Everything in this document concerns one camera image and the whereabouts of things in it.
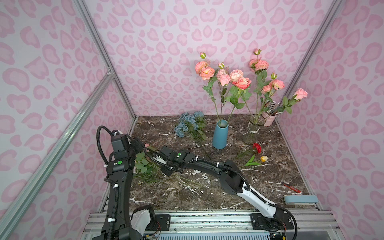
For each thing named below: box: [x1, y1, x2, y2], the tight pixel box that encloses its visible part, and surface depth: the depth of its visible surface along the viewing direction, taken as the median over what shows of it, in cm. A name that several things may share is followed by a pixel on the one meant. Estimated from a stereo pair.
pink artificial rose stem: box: [276, 88, 308, 114], surface depth 73 cm
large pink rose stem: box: [225, 77, 252, 122], surface depth 78 cm
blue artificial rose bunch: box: [174, 111, 206, 148], surface depth 108 cm
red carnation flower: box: [236, 142, 262, 159], surface depth 99 cm
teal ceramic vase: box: [212, 119, 229, 150], surface depth 92 cm
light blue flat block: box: [283, 195, 319, 205], surface depth 80 cm
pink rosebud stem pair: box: [216, 62, 231, 127], surface depth 78 cm
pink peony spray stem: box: [249, 48, 285, 121], surface depth 87 cm
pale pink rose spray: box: [225, 66, 244, 82], surface depth 76 cm
